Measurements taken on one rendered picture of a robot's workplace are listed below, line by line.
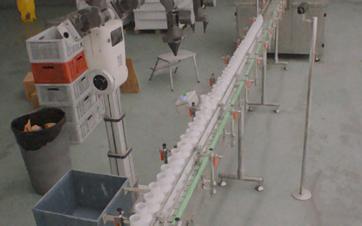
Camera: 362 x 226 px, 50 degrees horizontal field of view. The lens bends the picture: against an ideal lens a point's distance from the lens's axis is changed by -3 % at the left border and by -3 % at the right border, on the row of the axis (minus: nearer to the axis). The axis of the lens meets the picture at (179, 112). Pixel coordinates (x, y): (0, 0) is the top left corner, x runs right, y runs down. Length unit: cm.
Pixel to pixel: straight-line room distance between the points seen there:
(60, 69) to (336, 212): 274
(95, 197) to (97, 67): 73
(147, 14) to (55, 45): 468
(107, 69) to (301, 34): 440
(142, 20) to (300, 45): 354
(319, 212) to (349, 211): 22
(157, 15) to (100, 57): 614
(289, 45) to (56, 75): 366
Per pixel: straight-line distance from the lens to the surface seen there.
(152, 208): 132
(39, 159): 332
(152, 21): 837
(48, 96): 414
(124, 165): 255
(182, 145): 161
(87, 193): 199
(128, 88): 532
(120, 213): 137
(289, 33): 626
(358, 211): 322
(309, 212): 313
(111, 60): 223
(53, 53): 394
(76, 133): 418
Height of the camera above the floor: 194
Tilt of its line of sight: 25 degrees down
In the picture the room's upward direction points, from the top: 4 degrees counter-clockwise
